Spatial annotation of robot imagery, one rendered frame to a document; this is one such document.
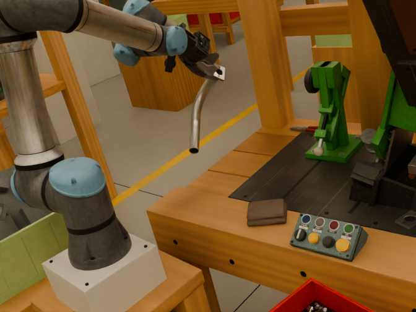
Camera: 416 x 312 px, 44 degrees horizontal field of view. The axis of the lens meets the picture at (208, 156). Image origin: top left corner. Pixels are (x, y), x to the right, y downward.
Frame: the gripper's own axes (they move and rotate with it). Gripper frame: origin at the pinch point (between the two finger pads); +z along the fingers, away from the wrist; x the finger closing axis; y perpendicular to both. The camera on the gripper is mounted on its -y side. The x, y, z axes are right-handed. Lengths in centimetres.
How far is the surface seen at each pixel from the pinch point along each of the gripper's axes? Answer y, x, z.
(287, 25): 18.9, 20.5, 13.7
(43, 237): -41, -55, -22
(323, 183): 23, -39, 24
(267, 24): 16.1, 17.5, 7.1
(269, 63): 9.7, 10.4, 15.5
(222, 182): -6.6, -31.4, 13.9
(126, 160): -210, 113, 93
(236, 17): -238, 426, 219
